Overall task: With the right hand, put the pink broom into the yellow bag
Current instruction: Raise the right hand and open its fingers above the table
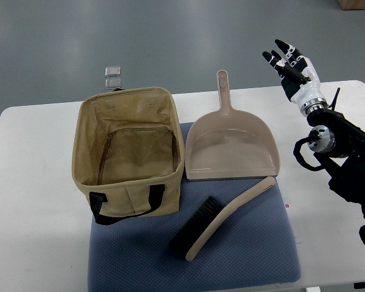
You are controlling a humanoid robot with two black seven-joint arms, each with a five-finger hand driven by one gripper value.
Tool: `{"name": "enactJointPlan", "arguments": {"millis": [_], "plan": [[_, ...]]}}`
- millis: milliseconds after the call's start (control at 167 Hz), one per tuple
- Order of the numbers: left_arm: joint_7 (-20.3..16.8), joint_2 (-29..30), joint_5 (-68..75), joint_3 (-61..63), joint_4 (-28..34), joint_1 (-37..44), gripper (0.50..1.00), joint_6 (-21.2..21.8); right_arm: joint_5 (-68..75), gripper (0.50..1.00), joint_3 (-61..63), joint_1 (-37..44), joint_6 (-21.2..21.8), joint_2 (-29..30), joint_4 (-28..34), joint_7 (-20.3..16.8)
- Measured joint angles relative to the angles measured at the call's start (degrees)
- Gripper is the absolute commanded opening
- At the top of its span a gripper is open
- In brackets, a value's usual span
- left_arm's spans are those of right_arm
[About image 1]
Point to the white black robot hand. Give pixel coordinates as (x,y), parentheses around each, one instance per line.
(298,77)

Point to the pink hand broom black bristles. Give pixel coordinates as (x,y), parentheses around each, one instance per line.
(210,215)

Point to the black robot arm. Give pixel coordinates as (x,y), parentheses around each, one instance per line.
(337,146)

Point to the yellow fabric bag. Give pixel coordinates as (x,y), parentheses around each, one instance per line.
(128,154)

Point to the cardboard box corner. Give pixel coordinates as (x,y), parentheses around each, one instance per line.
(352,4)

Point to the pink plastic dustpan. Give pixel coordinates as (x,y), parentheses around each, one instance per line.
(230,143)

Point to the blue seat cushion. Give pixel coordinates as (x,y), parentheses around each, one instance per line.
(255,246)

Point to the lower silver floor plate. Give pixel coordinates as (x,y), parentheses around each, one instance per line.
(113,83)

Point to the silver floor plate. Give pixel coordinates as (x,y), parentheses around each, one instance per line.
(113,83)
(111,71)

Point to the upper silver floor plate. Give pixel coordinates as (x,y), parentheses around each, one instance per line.
(111,71)

